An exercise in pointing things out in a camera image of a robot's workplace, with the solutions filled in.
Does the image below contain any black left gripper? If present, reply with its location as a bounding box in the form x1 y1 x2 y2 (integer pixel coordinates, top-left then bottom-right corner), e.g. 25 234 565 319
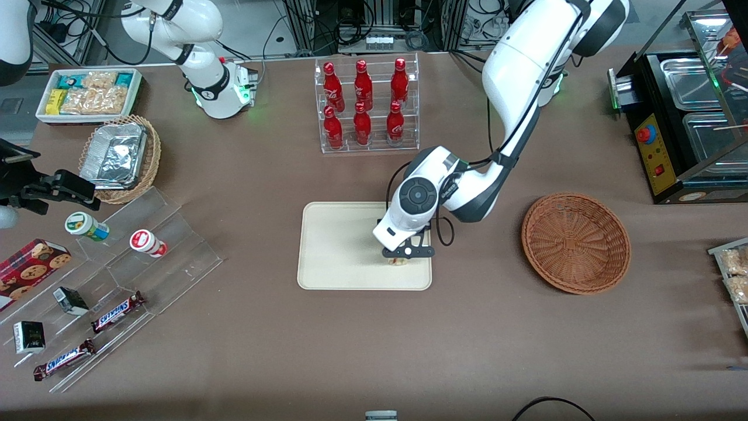
382 227 437 260

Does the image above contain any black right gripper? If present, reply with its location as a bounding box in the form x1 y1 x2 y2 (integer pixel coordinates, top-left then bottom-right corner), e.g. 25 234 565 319
0 139 101 215

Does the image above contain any cream plastic tray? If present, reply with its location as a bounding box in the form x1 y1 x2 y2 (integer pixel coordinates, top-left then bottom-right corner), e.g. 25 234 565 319
297 202 432 291

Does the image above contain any aluminium foil tray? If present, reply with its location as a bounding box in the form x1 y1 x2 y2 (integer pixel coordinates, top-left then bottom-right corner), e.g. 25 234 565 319
79 122 148 189

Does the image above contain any wicker basket holding foil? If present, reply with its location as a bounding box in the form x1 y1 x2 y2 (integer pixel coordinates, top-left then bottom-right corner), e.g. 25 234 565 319
78 115 162 205

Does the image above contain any empty brown wicker basket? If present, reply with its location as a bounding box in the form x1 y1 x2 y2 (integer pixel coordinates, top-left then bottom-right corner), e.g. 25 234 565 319
521 193 632 295

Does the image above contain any metal tray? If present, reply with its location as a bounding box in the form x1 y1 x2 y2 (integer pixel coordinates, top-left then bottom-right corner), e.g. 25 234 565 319
708 237 748 340

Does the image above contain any green lid yogurt cup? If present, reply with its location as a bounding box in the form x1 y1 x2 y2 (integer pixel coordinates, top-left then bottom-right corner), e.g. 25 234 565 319
64 212 110 243

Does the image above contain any red tartan cookie box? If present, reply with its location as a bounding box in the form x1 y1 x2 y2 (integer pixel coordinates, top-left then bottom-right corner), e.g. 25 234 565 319
0 238 72 312

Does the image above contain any white snack bin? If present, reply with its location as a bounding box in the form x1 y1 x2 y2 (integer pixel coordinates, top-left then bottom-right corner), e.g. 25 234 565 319
35 68 143 126

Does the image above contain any red lid yogurt cup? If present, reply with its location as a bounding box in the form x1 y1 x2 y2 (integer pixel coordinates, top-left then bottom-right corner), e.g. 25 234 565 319
129 229 168 258

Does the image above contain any clear cracker bag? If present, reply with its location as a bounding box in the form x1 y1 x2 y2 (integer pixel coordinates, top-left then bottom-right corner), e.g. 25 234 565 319
60 87 128 115
82 71 119 90

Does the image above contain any small dark green carton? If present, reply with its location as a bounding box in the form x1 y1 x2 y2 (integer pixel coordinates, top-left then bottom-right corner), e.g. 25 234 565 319
53 287 89 316
13 320 46 355

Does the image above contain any red cola bottle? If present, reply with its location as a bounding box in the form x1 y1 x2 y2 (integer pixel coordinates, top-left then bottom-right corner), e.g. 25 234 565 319
390 58 409 106
323 106 344 150
354 60 373 112
323 63 345 113
386 101 405 146
353 102 372 147

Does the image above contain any clear acrylic bottle rack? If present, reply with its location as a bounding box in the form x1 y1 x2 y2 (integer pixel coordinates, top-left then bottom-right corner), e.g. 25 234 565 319
314 53 420 154

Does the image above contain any Snickers chocolate bar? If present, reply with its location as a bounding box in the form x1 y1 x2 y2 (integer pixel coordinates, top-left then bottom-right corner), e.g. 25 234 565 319
33 339 96 382
91 291 146 334

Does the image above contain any clear acrylic stepped shelf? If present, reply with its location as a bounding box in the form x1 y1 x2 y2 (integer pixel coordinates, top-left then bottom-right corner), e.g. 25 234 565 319
0 186 224 394

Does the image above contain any black food warmer appliance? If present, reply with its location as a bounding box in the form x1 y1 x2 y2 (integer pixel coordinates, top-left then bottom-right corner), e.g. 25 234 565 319
608 9 748 205

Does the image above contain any steel pan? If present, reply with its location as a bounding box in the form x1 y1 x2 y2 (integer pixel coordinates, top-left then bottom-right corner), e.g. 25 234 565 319
660 57 722 112
683 111 748 163

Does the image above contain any clear snack bag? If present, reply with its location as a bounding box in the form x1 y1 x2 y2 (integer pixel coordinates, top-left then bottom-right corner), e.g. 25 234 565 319
723 276 748 305
719 249 748 277

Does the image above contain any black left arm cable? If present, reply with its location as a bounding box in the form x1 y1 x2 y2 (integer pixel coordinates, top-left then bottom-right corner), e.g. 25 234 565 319
387 96 541 247

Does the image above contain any black table cable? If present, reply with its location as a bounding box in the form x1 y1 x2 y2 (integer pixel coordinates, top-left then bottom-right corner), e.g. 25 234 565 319
512 396 597 421

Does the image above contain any aluminium frame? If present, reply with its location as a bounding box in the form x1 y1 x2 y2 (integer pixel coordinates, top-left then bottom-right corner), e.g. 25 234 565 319
283 0 468 54

